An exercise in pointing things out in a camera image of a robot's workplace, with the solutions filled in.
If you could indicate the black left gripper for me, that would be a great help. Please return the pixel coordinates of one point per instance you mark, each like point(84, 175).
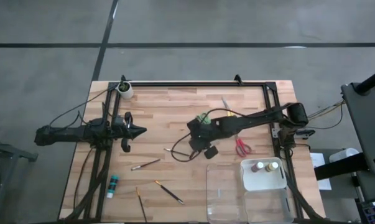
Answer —
point(120, 130)

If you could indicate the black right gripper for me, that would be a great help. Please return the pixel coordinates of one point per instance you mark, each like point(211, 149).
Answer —
point(212, 129)

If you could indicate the black paintbrush long silver ferrule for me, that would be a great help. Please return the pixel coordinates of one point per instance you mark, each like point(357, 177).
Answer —
point(178, 152)

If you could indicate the long black pencil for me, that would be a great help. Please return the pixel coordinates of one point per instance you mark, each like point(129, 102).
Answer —
point(145, 164)

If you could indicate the brown paint bottle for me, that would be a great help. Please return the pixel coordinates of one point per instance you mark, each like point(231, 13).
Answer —
point(256, 168)

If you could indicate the thick black paintbrush chrome ferrule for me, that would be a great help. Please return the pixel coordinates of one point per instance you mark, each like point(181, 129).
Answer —
point(170, 193)

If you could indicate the teal paint bottle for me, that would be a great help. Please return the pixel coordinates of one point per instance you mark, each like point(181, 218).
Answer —
point(113, 185)

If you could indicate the tape rolls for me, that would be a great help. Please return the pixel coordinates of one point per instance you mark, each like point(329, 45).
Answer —
point(271, 167)

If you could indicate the thin black paintbrush orange tip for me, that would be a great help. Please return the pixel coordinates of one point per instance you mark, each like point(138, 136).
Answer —
point(141, 203)

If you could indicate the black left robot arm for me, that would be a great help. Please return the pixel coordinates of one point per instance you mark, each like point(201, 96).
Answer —
point(69, 133)

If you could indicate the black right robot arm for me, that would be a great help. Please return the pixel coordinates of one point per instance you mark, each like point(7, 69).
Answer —
point(258, 117)

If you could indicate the white plant pot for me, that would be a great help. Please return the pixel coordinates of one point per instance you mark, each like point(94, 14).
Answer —
point(128, 93)

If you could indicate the clear plastic bin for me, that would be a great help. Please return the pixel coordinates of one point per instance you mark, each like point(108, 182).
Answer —
point(224, 193)

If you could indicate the small green plant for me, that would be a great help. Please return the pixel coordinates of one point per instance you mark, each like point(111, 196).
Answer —
point(123, 87)

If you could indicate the black table clamp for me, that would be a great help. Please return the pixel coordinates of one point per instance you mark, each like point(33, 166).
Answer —
point(123, 78)
point(238, 79)

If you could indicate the white plastic tray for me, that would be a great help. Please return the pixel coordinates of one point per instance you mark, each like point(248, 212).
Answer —
point(262, 182)

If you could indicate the white paper sheet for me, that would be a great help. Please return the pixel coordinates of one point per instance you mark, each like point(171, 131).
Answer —
point(317, 161)

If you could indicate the black beam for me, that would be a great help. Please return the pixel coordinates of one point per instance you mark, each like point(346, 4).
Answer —
point(339, 168)

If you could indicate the dark metal stand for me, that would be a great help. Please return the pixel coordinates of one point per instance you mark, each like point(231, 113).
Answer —
point(7, 152)

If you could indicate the white container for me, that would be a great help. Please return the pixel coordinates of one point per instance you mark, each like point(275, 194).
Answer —
point(345, 154)

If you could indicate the black cart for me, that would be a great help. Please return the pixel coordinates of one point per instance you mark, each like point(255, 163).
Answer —
point(367, 124)

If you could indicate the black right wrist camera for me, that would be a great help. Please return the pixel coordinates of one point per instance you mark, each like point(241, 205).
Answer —
point(198, 144)

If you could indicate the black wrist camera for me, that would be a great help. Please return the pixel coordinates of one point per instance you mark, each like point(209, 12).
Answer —
point(118, 120)
point(198, 144)

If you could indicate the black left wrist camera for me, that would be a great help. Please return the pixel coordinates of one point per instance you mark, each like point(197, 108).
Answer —
point(118, 120)

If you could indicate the silver metal bracket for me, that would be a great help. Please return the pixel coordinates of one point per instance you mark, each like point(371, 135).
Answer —
point(275, 133)

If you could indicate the black aluminium table frame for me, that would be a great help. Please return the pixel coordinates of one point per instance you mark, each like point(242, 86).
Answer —
point(190, 84)

